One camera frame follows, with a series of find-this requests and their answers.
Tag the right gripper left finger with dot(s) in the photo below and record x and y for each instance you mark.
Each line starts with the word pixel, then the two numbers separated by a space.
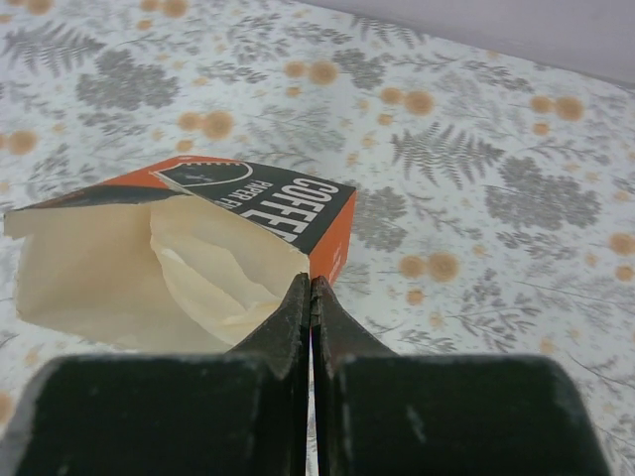
pixel 242 412

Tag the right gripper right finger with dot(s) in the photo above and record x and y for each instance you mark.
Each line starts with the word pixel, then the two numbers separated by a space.
pixel 382 413

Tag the cream paper coffee filter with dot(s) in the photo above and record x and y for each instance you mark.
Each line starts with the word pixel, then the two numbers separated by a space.
pixel 228 274

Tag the orange black coffee filter box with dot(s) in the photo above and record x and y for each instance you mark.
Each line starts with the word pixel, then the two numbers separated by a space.
pixel 87 267

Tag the floral patterned table mat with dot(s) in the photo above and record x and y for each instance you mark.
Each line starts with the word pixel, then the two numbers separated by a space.
pixel 495 206

